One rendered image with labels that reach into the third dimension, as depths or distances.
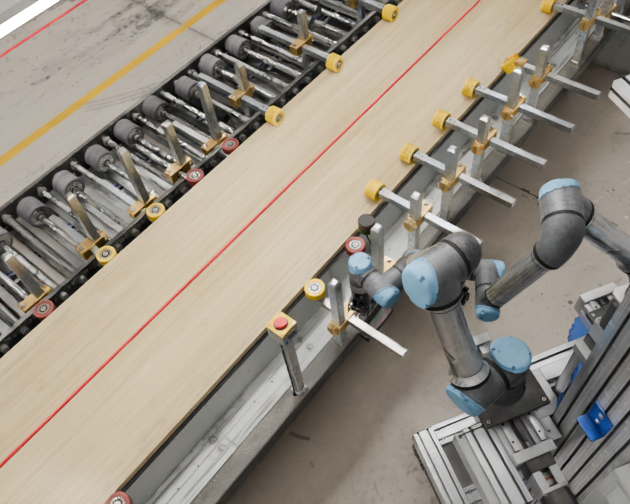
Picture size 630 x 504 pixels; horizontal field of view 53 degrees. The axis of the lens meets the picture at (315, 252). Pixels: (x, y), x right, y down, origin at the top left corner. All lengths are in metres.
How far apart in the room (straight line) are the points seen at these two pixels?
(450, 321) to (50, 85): 4.09
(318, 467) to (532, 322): 1.31
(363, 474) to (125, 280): 1.38
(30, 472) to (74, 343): 0.48
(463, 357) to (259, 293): 0.96
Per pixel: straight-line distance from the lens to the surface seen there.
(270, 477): 3.10
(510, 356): 1.90
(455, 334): 1.72
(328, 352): 2.51
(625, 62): 4.76
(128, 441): 2.32
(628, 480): 1.89
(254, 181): 2.79
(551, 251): 1.86
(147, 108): 3.39
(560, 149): 4.23
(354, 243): 2.51
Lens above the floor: 2.95
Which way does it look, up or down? 55 degrees down
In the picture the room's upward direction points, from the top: 9 degrees counter-clockwise
